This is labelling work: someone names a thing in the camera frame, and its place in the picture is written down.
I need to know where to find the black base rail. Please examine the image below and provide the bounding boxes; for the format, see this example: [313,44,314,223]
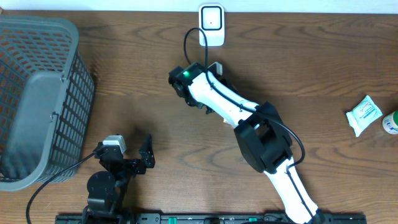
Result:
[55,212,368,224]

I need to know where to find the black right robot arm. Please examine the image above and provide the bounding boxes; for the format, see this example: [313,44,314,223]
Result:
[169,62,324,223]

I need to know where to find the light green tissue pack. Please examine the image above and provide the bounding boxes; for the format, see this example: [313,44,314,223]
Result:
[346,95,382,137]

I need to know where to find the grey plastic basket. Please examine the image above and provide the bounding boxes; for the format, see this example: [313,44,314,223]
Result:
[1,15,95,191]

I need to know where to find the green lid jar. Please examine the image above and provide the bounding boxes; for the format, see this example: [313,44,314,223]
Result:
[382,110,398,135]

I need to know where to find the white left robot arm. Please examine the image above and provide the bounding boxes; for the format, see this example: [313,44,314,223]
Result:
[81,134,155,224]

